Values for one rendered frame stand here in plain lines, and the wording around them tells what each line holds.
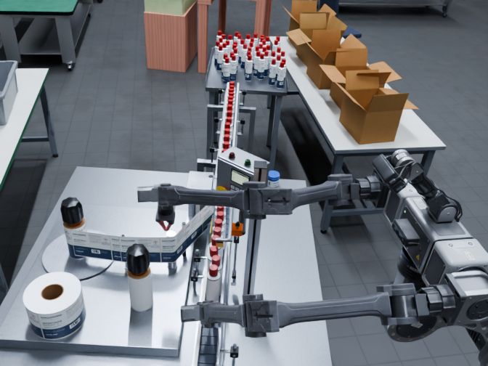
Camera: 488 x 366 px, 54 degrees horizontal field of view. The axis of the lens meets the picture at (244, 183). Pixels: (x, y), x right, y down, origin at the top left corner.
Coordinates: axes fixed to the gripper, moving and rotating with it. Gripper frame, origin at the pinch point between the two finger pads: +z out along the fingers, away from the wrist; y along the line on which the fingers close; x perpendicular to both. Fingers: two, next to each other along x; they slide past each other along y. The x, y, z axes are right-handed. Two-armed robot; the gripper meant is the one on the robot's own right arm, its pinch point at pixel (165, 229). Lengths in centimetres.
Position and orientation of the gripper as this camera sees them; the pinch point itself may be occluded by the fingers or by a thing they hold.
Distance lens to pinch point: 184.6
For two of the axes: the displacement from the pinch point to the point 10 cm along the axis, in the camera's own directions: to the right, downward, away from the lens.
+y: 0.2, 5.9, -8.1
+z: -0.8, 8.1, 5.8
